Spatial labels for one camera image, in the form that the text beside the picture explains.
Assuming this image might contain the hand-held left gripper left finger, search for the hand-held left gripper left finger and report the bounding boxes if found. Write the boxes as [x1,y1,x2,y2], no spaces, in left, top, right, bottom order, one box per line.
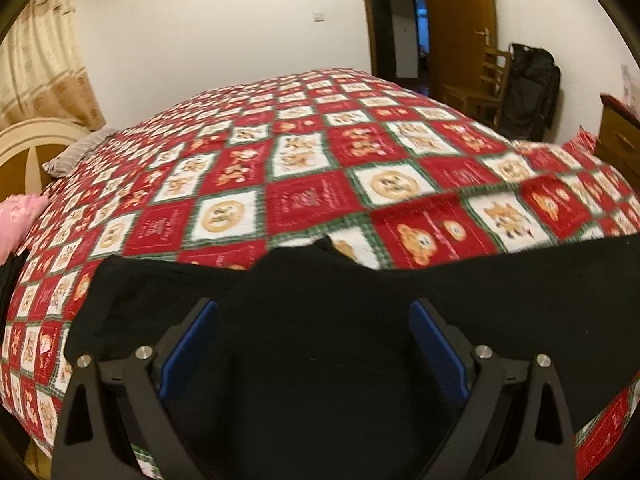
[51,297,219,480]

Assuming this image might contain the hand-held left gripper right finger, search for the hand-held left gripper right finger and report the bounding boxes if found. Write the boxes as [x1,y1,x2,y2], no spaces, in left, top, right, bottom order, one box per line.
[407,298,578,480]

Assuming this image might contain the black pants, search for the black pants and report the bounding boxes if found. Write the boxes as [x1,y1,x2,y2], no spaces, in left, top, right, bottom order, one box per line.
[64,232,640,480]

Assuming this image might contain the red checkered printed blanket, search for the red checkered printed blanket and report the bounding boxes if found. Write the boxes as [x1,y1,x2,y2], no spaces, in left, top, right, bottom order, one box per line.
[0,66,640,480]

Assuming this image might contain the dark cloth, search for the dark cloth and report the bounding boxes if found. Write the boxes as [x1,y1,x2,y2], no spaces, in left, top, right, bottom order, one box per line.
[0,252,28,321]

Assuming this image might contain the pink pillow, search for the pink pillow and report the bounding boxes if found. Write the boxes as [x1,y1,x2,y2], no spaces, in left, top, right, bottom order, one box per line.
[0,194,50,263]

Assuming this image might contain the grey striped pillow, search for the grey striped pillow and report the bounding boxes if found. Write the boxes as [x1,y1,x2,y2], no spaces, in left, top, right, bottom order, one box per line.
[42,127,118,178]

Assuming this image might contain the cream wooden headboard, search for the cream wooden headboard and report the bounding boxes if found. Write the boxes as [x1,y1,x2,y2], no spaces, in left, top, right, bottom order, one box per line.
[0,119,93,201]

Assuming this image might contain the black bag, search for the black bag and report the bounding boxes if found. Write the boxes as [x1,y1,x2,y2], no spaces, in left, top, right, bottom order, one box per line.
[500,42,561,142]

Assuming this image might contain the wooden cabinet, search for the wooden cabinet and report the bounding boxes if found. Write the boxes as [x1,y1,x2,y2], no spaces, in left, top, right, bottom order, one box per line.
[592,92,640,191]

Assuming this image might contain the wooden chair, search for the wooden chair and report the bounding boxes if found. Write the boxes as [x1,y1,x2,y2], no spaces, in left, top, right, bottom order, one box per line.
[442,47,511,131]

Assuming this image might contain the brown wooden door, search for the brown wooden door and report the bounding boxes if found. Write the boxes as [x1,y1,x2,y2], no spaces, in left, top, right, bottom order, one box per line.
[420,0,501,106]

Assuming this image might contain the beige patterned curtain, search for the beige patterned curtain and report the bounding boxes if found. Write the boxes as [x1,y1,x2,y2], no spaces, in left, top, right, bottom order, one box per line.
[0,0,107,133]

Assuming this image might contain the dark wooden door frame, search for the dark wooden door frame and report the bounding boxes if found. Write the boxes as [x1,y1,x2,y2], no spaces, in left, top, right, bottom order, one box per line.
[357,0,436,86]

